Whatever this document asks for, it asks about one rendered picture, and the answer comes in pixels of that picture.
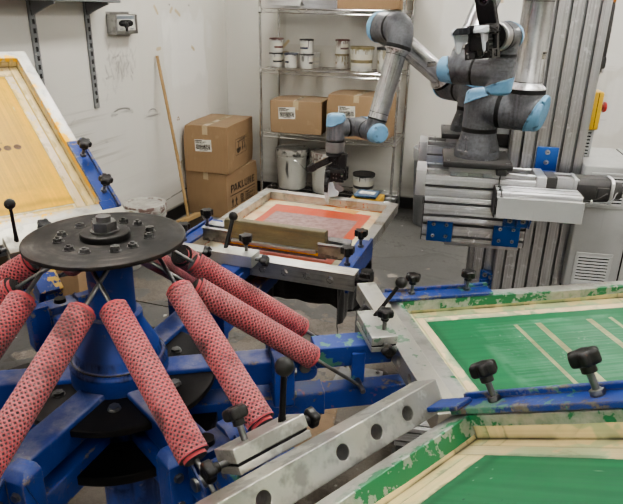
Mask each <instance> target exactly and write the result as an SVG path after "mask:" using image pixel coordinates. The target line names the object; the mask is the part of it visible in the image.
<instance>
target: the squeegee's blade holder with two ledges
mask: <svg viewBox="0 0 623 504"><path fill-rule="evenodd" d="M231 242H234V243H241V244H243V243H242V242H241V241H239V239H236V238H232V239H231ZM248 245H254V246H261V247H268V248H275V249H281V250H288V251H295V252H302V253H309V254H316V250H312V249H305V248H298V247H291V246H284V245H277V244H270V243H263V242H256V241H252V242H249V244H248Z"/></svg>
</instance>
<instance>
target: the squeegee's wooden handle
mask: <svg viewBox="0 0 623 504"><path fill-rule="evenodd" d="M229 223H230V219H229V217H226V218H225V220H224V228H225V229H227V230H228V227H229ZM244 232H246V233H252V241H256V242H263V243H270V244H277V245H284V246H291V247H298V248H305V249H312V250H316V253H318V245H317V243H318V242H320V243H327V244H328V230H324V229H317V228H309V227H302V226H294V225H287V224H279V223H272V222H264V221H257V220H249V219H242V218H238V219H237V220H236V221H234V224H233V228H232V233H231V237H230V240H231V239H232V238H236V239H239V234H243V233H244Z"/></svg>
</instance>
